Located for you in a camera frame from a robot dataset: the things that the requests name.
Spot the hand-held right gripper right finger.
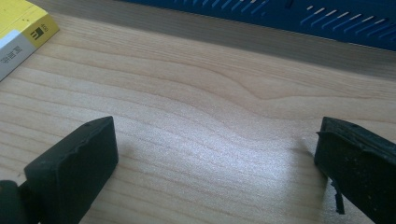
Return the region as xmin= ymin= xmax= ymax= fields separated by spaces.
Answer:
xmin=313 ymin=116 xmax=396 ymax=224

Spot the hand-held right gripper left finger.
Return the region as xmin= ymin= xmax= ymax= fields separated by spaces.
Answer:
xmin=23 ymin=116 xmax=120 ymax=224

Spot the yellow book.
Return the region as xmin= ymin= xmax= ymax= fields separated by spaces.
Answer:
xmin=0 ymin=0 xmax=61 ymax=82

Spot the blue file rack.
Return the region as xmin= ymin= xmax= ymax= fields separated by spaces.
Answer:
xmin=120 ymin=0 xmax=396 ymax=52

